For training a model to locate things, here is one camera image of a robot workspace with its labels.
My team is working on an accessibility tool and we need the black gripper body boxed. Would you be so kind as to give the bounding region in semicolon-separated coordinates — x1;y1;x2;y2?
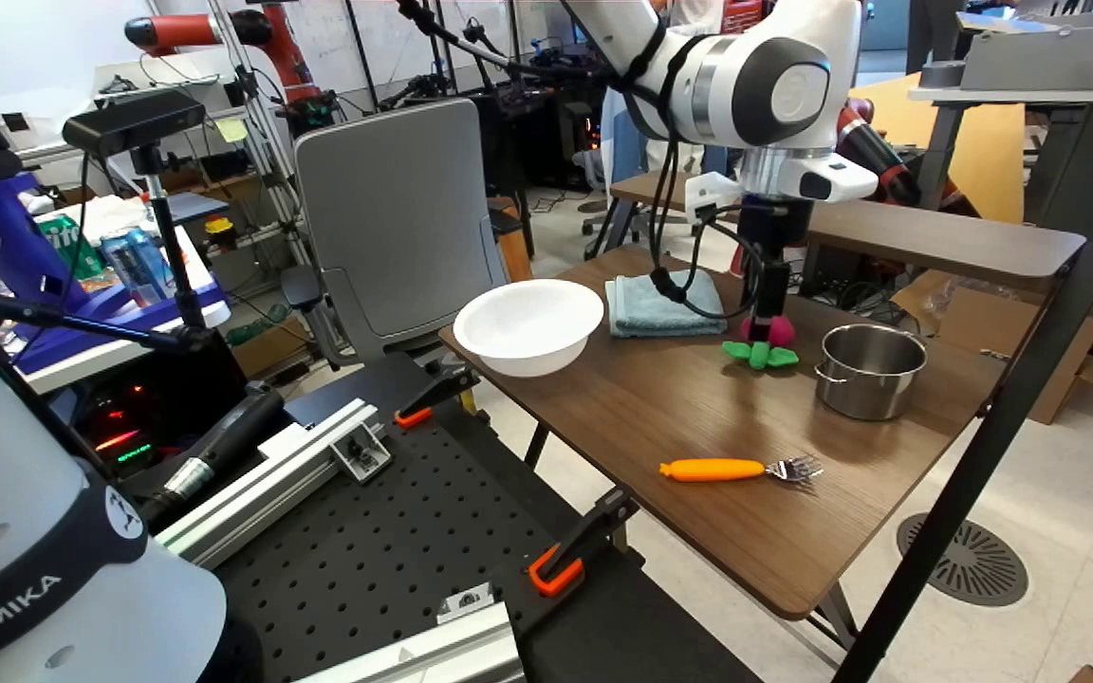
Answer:
731;192;820;259

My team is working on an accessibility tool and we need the white bowl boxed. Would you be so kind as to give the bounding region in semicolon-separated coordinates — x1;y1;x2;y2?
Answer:
448;278;608;379

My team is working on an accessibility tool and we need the teal folded cloth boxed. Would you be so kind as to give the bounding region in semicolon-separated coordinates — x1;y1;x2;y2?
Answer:
602;266;731;340

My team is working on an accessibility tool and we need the light blue white hoodie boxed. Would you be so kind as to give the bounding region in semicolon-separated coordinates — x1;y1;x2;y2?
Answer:
597;87;651;185

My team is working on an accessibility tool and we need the maroon plush with green leaves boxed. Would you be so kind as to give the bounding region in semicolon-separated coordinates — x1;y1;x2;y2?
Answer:
718;312;806;376

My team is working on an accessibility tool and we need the brown cardboard box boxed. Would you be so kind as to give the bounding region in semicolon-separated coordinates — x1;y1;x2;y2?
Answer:
887;266;1093;430

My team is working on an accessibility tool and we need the white Franka robot base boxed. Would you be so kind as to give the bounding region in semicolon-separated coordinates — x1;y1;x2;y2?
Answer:
0;345;230;683

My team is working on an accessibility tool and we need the grey desk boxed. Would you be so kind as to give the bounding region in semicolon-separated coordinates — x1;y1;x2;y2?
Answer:
911;10;1093;317

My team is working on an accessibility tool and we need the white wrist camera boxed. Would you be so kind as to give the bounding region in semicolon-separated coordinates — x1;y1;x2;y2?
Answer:
678;168;751;232

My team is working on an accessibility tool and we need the brown wooden table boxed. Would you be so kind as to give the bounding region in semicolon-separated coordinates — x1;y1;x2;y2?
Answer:
439;244;1056;622

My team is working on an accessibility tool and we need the black box with red lights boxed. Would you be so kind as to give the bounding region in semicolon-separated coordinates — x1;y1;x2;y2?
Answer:
49;328;255;478

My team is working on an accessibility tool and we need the steel pot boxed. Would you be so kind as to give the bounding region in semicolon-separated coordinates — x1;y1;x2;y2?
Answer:
813;317;935;426

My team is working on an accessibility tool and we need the black cylinder handle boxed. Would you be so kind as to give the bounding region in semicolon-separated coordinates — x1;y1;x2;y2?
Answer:
139;385;287;524

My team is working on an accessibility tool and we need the black orange clamp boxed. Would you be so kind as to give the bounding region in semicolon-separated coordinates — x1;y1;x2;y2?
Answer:
391;365;481;431
522;488;640;602

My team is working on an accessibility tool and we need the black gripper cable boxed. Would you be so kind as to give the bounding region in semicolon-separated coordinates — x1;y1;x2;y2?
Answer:
640;185;751;317

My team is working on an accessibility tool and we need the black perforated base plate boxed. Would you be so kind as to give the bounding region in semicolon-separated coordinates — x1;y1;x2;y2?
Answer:
210;402;766;683

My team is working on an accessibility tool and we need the aluminium extrusion rail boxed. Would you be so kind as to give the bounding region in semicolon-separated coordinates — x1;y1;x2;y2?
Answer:
291;580;532;683
153;393;396;572

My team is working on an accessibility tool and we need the brown wooden shelf board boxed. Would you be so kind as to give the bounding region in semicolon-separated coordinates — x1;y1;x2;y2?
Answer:
608;168;1089;285

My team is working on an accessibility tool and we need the grey chair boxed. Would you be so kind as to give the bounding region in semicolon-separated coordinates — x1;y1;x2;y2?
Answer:
291;96;508;371

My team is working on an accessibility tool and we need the black camera on stand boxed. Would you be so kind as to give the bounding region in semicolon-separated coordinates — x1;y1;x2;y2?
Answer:
62;87;215;338

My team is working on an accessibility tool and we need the orange handled fork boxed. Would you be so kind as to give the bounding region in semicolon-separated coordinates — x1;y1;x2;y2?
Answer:
656;452;828;488

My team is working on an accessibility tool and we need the blue machine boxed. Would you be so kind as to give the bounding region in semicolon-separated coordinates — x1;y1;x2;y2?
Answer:
0;169;235;376

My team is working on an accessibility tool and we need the round floor drain grate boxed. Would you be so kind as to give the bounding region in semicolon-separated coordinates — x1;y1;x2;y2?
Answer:
897;509;1031;609

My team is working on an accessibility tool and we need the yellow board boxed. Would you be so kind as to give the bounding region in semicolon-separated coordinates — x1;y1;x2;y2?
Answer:
879;70;1031;228

